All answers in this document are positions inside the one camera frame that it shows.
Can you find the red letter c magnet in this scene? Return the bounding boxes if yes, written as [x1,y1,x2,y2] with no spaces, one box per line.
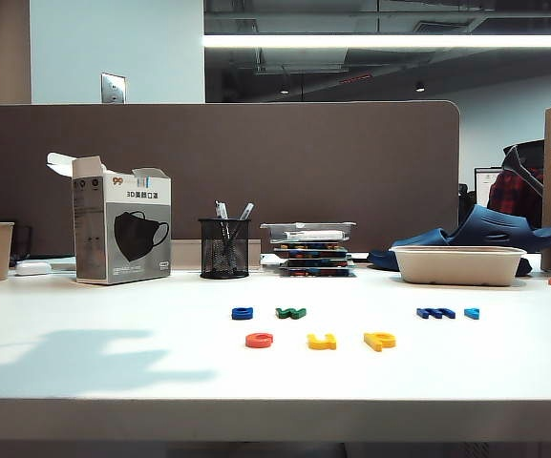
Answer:
[244,332,275,349]

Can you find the yellow letter u magnet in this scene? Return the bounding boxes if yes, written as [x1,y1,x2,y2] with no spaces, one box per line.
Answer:
[307,333,338,351]

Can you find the yellow letter p magnet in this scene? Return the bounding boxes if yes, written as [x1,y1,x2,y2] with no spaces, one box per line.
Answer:
[363,331,397,353]

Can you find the letter magnet pack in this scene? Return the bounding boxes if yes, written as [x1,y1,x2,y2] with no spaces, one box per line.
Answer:
[278,257,353,269]
[273,243,351,255]
[278,267,357,279]

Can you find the dark blue letter m magnet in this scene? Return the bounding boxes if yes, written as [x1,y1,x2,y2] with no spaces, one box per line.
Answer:
[415,307,457,320]

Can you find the clear plastic blister tray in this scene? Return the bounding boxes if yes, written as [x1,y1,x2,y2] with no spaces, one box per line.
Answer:
[259,220,357,245]

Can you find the black mesh pen holder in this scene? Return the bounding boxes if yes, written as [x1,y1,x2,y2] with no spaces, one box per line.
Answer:
[197,218,251,281]

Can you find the brown desk partition panel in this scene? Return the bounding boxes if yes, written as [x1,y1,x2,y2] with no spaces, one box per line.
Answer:
[0,99,461,259]

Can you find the navy blue foam slipper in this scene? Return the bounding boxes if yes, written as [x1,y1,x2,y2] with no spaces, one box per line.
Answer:
[445,204,551,254]
[367,228,452,272]

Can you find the grey face mask box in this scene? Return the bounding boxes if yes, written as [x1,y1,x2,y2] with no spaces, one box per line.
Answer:
[46,152,172,286]

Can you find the beige pulp food tray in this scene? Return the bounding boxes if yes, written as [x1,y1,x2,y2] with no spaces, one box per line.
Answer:
[389,245,528,287]

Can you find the computer monitor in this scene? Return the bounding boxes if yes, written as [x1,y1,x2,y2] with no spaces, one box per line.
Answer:
[474,167,504,206]

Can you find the white ceiling light strip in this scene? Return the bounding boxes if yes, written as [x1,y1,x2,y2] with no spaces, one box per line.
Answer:
[202,34,551,49]

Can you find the red plaid jacket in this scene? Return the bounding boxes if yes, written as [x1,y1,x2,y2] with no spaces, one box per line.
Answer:
[487,166,544,229]

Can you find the white earbuds case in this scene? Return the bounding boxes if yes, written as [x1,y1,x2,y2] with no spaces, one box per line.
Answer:
[14,260,53,277]

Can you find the black office chair back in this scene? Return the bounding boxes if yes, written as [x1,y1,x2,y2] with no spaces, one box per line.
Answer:
[502,139,545,197]

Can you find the metal wall switch plate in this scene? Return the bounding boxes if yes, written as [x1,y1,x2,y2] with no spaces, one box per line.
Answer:
[100,72,127,104]

